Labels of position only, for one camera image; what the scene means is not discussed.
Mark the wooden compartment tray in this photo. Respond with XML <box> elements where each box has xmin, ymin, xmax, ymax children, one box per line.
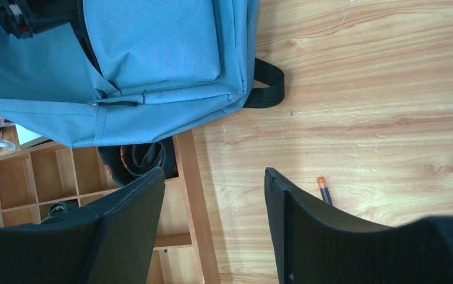
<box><xmin>0</xmin><ymin>131</ymin><xmax>220</xmax><ymax>283</ymax></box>

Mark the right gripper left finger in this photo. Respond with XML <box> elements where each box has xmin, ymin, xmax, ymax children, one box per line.
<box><xmin>0</xmin><ymin>168</ymin><xmax>165</xmax><ymax>283</ymax></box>

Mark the rolled green belt middle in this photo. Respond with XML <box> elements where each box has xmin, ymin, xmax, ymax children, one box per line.
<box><xmin>41</xmin><ymin>200</ymin><xmax>79</xmax><ymax>224</ymax></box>

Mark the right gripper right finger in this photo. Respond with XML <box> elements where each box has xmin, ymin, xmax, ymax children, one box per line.
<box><xmin>264</xmin><ymin>167</ymin><xmax>453</xmax><ymax>283</ymax></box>

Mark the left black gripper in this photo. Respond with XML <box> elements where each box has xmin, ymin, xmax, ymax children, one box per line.
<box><xmin>0</xmin><ymin>0</ymin><xmax>78</xmax><ymax>39</ymax></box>

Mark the blue grey backpack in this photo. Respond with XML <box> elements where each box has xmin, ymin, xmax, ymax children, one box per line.
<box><xmin>0</xmin><ymin>1</ymin><xmax>285</xmax><ymax>148</ymax></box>

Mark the rolled black belt top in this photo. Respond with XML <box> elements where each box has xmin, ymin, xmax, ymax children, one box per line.
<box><xmin>97</xmin><ymin>137</ymin><xmax>179</xmax><ymax>186</ymax></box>

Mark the dark red pen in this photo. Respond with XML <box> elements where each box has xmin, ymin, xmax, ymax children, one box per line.
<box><xmin>316</xmin><ymin>176</ymin><xmax>333</xmax><ymax>205</ymax></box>

